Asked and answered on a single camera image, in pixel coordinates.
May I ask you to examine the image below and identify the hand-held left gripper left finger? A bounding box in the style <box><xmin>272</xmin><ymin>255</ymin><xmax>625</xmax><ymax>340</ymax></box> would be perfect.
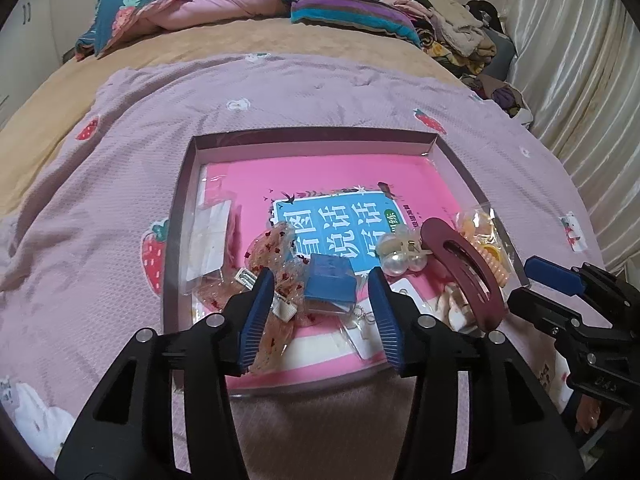
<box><xmin>54</xmin><ymin>266</ymin><xmax>276</xmax><ymax>480</ymax></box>

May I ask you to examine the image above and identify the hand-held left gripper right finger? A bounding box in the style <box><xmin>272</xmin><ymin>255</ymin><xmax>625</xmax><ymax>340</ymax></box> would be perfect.
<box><xmin>367</xmin><ymin>267</ymin><xmax>586</xmax><ymax>480</ymax></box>

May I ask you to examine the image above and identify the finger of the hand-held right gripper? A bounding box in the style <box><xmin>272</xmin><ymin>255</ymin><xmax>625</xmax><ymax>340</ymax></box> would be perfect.
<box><xmin>507</xmin><ymin>285</ymin><xmax>601</xmax><ymax>342</ymax></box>
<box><xmin>524</xmin><ymin>256</ymin><xmax>621</xmax><ymax>301</ymax></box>

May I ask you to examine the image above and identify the red ball earrings packet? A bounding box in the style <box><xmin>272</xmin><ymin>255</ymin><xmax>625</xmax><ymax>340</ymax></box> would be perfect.
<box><xmin>340</xmin><ymin>280</ymin><xmax>426</xmax><ymax>361</ymax></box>

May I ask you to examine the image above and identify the dark red hair clip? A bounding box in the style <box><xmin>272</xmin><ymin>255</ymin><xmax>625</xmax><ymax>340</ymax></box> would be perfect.
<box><xmin>419</xmin><ymin>217</ymin><xmax>506</xmax><ymax>332</ymax></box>

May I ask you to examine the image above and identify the beige pearl hair bow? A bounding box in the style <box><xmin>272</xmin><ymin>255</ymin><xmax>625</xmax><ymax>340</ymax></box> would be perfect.
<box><xmin>375</xmin><ymin>232</ymin><xmax>430</xmax><ymax>277</ymax></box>

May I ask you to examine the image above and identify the small blue box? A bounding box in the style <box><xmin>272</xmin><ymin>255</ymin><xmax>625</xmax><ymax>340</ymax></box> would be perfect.
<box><xmin>304</xmin><ymin>254</ymin><xmax>357</xmax><ymax>313</ymax></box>

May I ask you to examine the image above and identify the white flower hair claw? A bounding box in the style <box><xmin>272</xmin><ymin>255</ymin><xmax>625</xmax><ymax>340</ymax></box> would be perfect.
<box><xmin>432</xmin><ymin>284</ymin><xmax>476</xmax><ymax>332</ymax></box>

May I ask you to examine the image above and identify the shallow cardboard box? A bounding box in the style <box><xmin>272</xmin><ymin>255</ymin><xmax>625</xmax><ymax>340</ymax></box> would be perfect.
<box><xmin>161</xmin><ymin>127</ymin><xmax>532</xmax><ymax>401</ymax></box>

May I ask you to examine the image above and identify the person's right hand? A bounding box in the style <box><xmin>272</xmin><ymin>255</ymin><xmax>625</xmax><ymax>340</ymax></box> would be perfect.
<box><xmin>572</xmin><ymin>392</ymin><xmax>608</xmax><ymax>436</ymax></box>

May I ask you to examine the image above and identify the sheer red-dotted hair bow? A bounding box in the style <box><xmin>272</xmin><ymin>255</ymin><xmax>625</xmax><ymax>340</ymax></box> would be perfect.
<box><xmin>192</xmin><ymin>225</ymin><xmax>311</xmax><ymax>376</ymax></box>

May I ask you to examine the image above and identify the pink book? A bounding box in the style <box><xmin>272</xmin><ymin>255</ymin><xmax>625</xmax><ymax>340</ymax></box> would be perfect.
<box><xmin>197</xmin><ymin>152</ymin><xmax>506</xmax><ymax>393</ymax></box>

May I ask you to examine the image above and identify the dark floral cloth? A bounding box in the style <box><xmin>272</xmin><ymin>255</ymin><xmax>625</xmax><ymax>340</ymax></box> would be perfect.
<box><xmin>462</xmin><ymin>72</ymin><xmax>533</xmax><ymax>121</ymax></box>

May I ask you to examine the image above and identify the purple strawberry print blanket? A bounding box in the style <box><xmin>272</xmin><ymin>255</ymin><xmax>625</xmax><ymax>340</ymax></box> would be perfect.
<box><xmin>0</xmin><ymin>52</ymin><xmax>606</xmax><ymax>461</ymax></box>

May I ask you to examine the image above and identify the cream curtain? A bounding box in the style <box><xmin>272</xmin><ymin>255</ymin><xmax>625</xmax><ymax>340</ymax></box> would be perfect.
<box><xmin>505</xmin><ymin>0</ymin><xmax>640</xmax><ymax>271</ymax></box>

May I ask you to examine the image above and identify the pile of clothes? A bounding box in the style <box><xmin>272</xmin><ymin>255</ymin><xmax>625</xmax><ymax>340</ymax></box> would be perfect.
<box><xmin>370</xmin><ymin>0</ymin><xmax>501</xmax><ymax>76</ymax></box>

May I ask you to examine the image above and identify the beige bed sheet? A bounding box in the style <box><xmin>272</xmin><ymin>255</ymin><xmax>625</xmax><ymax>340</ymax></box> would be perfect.
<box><xmin>0</xmin><ymin>15</ymin><xmax>466</xmax><ymax>211</ymax></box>

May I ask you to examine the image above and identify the striped folded blanket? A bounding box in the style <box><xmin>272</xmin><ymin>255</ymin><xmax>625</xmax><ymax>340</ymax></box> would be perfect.
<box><xmin>290</xmin><ymin>0</ymin><xmax>426</xmax><ymax>48</ymax></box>

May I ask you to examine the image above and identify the teal and pink quilt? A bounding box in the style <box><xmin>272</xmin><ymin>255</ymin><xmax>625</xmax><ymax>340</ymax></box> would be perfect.
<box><xmin>75</xmin><ymin>0</ymin><xmax>301</xmax><ymax>58</ymax></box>

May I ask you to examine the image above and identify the white wardrobe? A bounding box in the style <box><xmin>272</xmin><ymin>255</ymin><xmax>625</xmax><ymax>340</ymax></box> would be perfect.
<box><xmin>0</xmin><ymin>0</ymin><xmax>108</xmax><ymax>121</ymax></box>

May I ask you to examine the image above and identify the orange hair ties packet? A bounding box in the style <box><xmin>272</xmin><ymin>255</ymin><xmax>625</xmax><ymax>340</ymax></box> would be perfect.
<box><xmin>455</xmin><ymin>205</ymin><xmax>516</xmax><ymax>288</ymax></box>

